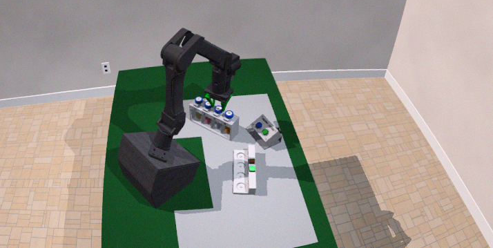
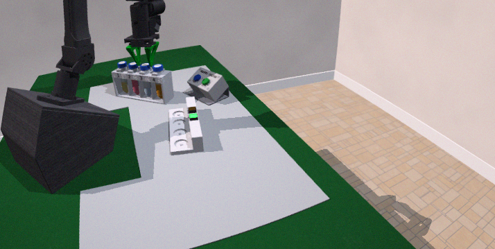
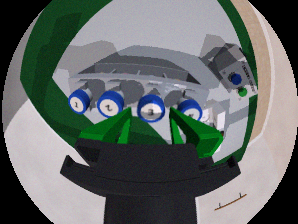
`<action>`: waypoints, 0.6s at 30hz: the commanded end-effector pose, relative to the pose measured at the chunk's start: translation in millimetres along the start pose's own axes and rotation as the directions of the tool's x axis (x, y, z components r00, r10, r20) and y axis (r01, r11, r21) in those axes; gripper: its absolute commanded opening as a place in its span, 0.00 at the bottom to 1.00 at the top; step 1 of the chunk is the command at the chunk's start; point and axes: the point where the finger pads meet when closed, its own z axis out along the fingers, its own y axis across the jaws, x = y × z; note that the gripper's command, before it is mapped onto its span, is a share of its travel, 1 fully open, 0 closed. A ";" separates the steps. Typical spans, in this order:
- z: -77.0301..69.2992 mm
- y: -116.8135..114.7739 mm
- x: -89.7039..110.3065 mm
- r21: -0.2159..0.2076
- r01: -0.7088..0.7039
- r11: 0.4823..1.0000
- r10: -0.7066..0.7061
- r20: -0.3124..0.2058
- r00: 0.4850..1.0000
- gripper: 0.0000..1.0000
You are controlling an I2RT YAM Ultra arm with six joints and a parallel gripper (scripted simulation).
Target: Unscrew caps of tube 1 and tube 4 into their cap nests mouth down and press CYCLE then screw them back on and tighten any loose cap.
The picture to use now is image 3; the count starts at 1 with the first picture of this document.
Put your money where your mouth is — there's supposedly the blue screw cap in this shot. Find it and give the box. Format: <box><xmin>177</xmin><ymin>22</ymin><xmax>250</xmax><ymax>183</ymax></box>
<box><xmin>177</xmin><ymin>99</ymin><xmax>203</xmax><ymax>121</ymax></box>
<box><xmin>137</xmin><ymin>94</ymin><xmax>165</xmax><ymax>123</ymax></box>
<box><xmin>97</xmin><ymin>91</ymin><xmax>124</xmax><ymax>118</ymax></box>
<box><xmin>68</xmin><ymin>89</ymin><xmax>90</xmax><ymax>114</ymax></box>

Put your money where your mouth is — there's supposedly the white four-tube rack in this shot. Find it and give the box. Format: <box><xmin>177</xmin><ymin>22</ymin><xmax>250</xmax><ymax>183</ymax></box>
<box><xmin>68</xmin><ymin>63</ymin><xmax>210</xmax><ymax>119</ymax></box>

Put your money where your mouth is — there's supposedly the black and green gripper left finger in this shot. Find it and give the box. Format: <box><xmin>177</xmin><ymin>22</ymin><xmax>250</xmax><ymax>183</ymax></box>
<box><xmin>78</xmin><ymin>107</ymin><xmax>132</xmax><ymax>143</ymax></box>

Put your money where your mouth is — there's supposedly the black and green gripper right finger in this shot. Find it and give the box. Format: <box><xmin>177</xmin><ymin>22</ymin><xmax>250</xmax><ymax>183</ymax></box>
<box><xmin>169</xmin><ymin>107</ymin><xmax>223</xmax><ymax>158</ymax></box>

